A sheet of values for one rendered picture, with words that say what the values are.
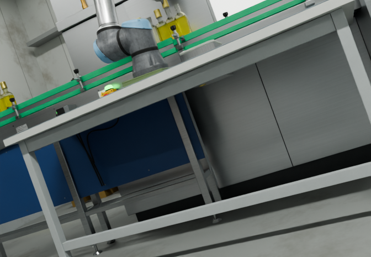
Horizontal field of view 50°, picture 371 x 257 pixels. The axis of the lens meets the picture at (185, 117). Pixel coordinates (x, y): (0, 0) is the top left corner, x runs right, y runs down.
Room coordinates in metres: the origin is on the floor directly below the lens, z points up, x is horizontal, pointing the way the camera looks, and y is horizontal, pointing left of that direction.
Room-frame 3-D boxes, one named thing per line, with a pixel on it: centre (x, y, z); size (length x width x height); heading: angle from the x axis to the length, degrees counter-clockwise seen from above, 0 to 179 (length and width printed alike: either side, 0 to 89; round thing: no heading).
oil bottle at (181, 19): (2.15, -0.16, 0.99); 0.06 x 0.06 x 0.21; 72
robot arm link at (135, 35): (1.64, 0.07, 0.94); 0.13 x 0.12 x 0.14; 64
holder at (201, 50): (1.93, -0.19, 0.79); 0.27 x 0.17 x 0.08; 162
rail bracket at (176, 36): (2.03, -0.10, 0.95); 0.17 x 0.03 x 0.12; 162
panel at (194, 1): (2.24, -0.32, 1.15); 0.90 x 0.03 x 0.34; 72
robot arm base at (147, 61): (1.65, 0.07, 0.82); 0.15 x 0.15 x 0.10
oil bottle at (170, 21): (2.17, -0.11, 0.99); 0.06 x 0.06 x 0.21; 73
